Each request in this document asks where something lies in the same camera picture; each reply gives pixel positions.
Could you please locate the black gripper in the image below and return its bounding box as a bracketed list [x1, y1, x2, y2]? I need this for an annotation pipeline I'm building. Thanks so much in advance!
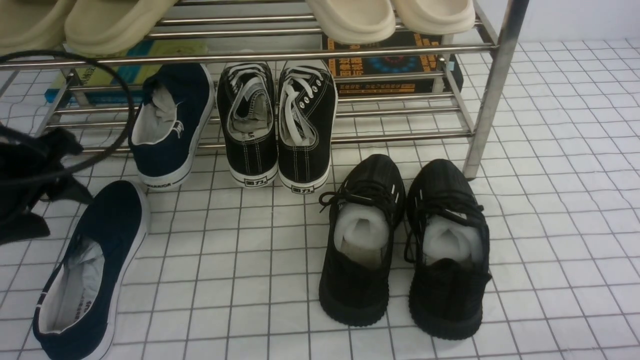
[0, 129, 94, 245]

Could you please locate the navy slip-on shoe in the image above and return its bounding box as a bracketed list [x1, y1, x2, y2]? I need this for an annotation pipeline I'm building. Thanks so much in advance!
[32, 180, 151, 360]
[128, 63, 215, 191]

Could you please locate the stainless steel shoe rack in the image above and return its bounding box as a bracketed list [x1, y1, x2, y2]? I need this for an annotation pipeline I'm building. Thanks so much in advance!
[1, 0, 529, 189]

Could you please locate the green blue book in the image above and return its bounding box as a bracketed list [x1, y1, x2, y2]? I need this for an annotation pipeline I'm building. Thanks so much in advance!
[75, 39, 209, 105]

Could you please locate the beige slipper far left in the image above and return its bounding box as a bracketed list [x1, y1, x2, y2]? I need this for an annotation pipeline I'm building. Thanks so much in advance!
[0, 0, 76, 55]

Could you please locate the beige slipper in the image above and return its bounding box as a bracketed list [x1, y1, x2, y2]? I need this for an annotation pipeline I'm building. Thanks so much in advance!
[64, 0, 176, 55]
[0, 0, 76, 55]

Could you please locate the black canvas sneaker left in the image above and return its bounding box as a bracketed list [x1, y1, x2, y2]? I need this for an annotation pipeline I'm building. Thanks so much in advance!
[215, 62, 278, 188]

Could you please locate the black canvas sneaker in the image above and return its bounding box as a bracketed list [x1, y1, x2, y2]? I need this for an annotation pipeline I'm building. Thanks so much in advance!
[276, 60, 338, 195]
[215, 62, 278, 188]

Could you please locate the black canvas sneaker right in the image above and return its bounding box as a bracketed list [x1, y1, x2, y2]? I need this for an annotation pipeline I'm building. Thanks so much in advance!
[276, 60, 338, 195]

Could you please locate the black orange book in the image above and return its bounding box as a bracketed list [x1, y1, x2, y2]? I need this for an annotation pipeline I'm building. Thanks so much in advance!
[321, 30, 442, 98]

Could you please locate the black knit sneaker left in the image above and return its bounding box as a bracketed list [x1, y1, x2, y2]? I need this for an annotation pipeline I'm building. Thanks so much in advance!
[318, 153, 406, 327]

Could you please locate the black knit sneaker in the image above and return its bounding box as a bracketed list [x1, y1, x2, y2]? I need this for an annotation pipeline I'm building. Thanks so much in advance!
[404, 159, 492, 341]
[318, 153, 406, 327]

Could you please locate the cream slipper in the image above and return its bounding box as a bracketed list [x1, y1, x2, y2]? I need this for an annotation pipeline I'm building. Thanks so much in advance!
[306, 0, 397, 44]
[392, 0, 476, 35]

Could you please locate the cream slipper far right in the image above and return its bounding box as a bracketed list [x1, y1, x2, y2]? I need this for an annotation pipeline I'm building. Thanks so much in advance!
[392, 0, 476, 35]

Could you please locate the black knit sneaker right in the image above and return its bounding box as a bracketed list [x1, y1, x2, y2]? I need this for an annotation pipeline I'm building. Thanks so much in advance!
[404, 159, 492, 341]

